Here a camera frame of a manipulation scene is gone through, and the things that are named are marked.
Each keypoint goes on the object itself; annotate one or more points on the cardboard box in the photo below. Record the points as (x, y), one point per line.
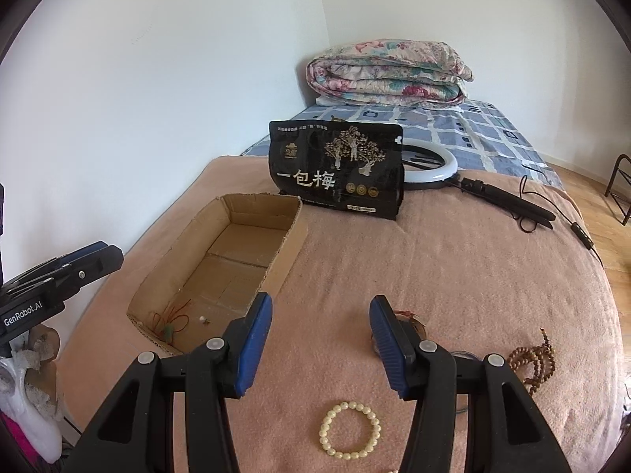
(291, 236)

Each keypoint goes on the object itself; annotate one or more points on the folded floral quilt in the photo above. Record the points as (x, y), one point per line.
(389, 69)

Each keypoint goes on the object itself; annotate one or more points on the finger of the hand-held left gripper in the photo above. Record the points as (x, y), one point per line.
(84, 251)
(93, 266)

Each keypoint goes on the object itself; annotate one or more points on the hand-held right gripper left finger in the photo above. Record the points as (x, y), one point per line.
(254, 350)

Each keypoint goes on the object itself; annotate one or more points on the black snack bag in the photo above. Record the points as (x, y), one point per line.
(315, 157)

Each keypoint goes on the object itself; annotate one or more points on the blue checked bedsheet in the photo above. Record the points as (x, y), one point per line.
(473, 133)

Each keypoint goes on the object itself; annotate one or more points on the black folded tripod stand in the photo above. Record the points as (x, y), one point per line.
(512, 204)

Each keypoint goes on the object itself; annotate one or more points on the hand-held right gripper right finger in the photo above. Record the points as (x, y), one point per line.
(389, 350)

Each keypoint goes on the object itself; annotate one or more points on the dark blue bangle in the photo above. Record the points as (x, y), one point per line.
(466, 354)

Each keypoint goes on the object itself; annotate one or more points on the black metal clothes rack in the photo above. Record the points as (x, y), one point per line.
(618, 182)

